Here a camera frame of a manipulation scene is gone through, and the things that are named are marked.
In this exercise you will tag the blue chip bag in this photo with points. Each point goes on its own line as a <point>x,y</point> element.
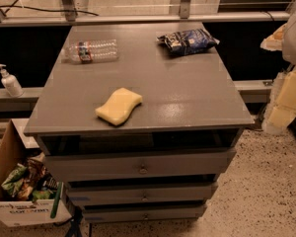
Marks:
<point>188,42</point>

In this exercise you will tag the green snack bag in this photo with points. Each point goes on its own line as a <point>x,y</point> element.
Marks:
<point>13,182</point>

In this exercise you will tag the top grey drawer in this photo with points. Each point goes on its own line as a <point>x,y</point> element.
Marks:
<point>133,165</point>

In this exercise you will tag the metal frame rail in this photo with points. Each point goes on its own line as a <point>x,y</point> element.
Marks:
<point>256,16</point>

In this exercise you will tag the middle grey drawer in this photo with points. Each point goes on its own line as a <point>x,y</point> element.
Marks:
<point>143,193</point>

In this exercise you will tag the yellow sponge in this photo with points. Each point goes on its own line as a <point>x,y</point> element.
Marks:
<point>117,109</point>

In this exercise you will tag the cardboard box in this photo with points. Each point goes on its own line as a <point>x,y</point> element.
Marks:
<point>36,210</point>

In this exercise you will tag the white pump soap dispenser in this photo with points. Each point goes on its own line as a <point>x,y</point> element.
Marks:
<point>10,82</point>

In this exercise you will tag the brown snack bag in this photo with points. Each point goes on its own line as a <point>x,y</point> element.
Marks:
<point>35,172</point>

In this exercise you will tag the clear plastic water bottle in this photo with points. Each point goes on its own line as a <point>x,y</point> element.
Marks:
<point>91,51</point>

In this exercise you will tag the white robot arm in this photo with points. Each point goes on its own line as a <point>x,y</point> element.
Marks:
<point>281,109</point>

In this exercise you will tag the grey drawer cabinet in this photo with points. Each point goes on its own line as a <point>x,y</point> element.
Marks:
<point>189,102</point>

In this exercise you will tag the green marker pen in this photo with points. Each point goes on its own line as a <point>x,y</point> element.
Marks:
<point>56,201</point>

